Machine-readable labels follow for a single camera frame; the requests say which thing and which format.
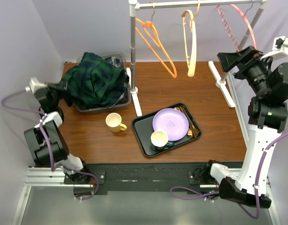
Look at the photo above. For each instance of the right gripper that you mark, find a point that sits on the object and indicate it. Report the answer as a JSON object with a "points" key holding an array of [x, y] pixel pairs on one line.
{"points": [[229, 59]]}

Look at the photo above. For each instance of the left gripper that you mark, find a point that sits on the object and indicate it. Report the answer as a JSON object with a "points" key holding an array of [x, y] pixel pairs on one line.
{"points": [[61, 86]]}

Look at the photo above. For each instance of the pink hanger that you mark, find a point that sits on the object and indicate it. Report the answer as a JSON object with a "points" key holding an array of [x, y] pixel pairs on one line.
{"points": [[243, 20]]}

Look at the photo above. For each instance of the green plaid skirt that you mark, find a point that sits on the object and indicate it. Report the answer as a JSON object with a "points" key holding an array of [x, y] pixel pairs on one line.
{"points": [[95, 82]]}

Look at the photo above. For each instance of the cream wooden hanger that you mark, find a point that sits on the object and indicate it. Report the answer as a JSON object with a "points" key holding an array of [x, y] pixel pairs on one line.
{"points": [[191, 59]]}

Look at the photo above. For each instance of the navy white plaid skirt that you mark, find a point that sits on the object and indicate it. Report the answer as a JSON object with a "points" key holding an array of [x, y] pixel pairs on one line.
{"points": [[119, 62]]}

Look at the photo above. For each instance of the orange plastic hanger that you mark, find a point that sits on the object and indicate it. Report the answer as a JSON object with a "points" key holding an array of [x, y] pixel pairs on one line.
{"points": [[152, 33]]}

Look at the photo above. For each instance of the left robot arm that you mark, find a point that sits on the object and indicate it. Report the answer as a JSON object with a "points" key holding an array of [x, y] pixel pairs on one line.
{"points": [[45, 141]]}

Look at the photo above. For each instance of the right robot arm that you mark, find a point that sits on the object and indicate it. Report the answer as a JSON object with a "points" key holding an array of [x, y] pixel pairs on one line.
{"points": [[268, 115]]}

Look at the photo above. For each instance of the yellow mug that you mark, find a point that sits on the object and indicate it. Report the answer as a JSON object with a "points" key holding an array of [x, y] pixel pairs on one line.
{"points": [[114, 123]]}

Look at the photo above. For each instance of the clear plastic bin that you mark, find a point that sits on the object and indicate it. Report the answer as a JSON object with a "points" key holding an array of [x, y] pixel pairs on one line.
{"points": [[113, 108]]}

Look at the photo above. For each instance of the gold spoon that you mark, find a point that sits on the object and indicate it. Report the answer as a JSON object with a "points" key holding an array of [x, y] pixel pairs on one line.
{"points": [[193, 132]]}

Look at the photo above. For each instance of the purple plate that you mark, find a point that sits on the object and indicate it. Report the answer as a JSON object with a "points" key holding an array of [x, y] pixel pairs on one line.
{"points": [[171, 121]]}

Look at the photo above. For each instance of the black tray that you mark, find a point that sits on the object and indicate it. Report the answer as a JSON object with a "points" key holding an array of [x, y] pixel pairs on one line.
{"points": [[143, 129]]}

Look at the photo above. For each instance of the dark green cup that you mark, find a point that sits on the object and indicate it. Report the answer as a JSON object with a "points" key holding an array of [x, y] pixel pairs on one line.
{"points": [[167, 146]]}

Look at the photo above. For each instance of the cream paper cup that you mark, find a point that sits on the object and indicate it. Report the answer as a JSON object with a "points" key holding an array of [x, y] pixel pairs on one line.
{"points": [[159, 140]]}

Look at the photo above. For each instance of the white metal clothes rack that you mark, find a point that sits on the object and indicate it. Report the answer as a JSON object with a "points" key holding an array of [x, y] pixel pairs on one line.
{"points": [[134, 6]]}

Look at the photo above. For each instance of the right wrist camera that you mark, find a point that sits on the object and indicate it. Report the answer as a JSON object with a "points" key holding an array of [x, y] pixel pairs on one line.
{"points": [[279, 49]]}

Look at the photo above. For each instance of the aluminium frame rail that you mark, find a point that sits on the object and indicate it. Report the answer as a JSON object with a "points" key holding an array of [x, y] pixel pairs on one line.
{"points": [[43, 177]]}

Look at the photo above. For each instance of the black mounting base plate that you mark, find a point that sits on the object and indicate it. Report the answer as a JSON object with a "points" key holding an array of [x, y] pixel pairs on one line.
{"points": [[149, 177]]}

